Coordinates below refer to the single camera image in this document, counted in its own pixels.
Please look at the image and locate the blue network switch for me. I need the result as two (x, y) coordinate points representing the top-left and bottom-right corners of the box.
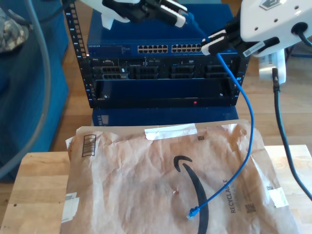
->
(87, 4), (242, 57)

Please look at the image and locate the long black camera cable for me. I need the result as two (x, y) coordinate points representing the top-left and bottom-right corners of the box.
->
(272, 67), (312, 203)

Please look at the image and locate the blue equipment chassis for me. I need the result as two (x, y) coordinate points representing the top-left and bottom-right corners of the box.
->
(92, 107), (238, 127)

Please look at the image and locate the black rack server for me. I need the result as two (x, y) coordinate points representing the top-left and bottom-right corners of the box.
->
(89, 56), (241, 80)

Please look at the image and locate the grey hose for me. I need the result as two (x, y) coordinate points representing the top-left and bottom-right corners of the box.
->
(0, 0), (52, 180)

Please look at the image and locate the camouflage cloth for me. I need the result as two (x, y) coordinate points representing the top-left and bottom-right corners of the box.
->
(0, 6), (35, 53)

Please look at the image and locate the dark blue sofa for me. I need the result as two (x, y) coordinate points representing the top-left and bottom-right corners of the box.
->
(0, 0), (69, 182)

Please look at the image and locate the black server rack frame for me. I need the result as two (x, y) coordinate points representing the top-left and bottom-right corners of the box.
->
(62, 0), (251, 109)

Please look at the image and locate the brown paper mailing envelope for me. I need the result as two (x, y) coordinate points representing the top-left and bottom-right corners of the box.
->
(60, 123), (303, 234)

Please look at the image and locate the thin dark camera cable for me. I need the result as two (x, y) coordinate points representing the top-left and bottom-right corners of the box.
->
(7, 0), (66, 25)

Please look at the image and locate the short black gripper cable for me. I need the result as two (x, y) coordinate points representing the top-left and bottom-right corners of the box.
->
(291, 21), (312, 47)

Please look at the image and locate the blue network cable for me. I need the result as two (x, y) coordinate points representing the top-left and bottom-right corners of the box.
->
(179, 9), (254, 221)

